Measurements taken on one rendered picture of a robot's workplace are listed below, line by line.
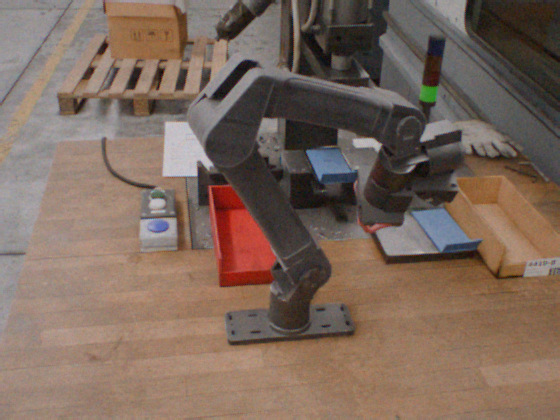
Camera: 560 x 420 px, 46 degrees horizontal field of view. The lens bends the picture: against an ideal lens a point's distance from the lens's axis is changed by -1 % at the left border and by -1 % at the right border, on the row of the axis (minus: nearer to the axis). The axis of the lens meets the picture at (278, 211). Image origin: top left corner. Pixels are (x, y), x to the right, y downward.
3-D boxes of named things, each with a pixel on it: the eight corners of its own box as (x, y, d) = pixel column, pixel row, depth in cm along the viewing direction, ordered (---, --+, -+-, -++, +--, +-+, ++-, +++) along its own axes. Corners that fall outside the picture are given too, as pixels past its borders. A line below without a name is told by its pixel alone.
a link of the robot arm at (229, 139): (405, 90, 95) (206, 43, 81) (438, 114, 88) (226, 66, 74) (374, 166, 100) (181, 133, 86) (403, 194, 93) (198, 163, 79)
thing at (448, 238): (444, 257, 118) (447, 243, 116) (411, 213, 131) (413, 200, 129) (479, 253, 119) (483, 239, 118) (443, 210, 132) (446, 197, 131)
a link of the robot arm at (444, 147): (436, 153, 103) (440, 81, 96) (467, 178, 96) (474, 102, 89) (369, 170, 100) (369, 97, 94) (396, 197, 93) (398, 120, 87)
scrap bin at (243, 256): (219, 287, 112) (218, 258, 109) (209, 211, 133) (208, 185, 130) (289, 282, 114) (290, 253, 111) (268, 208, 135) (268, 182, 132)
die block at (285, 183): (288, 209, 135) (289, 177, 131) (280, 186, 143) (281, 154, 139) (382, 204, 138) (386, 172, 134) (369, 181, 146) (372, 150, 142)
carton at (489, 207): (494, 283, 117) (504, 246, 113) (443, 210, 138) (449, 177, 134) (560, 277, 119) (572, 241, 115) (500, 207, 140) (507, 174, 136)
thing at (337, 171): (321, 187, 126) (322, 173, 124) (306, 151, 138) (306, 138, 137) (357, 185, 127) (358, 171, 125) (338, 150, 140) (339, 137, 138)
